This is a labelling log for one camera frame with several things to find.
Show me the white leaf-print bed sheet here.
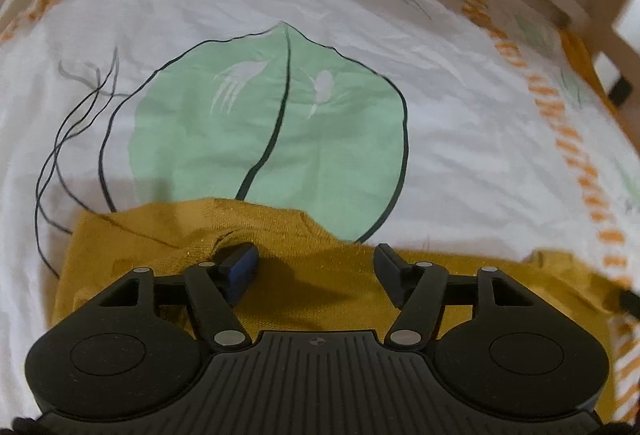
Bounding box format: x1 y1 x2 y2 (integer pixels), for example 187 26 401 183
0 0 640 426

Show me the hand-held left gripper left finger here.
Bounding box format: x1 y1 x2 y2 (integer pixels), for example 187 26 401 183
92 242 260 351

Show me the mustard yellow knit garment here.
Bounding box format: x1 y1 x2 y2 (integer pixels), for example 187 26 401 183
50 197 626 435

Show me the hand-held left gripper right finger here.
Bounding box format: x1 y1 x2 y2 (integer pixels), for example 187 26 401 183
374 243 544 351

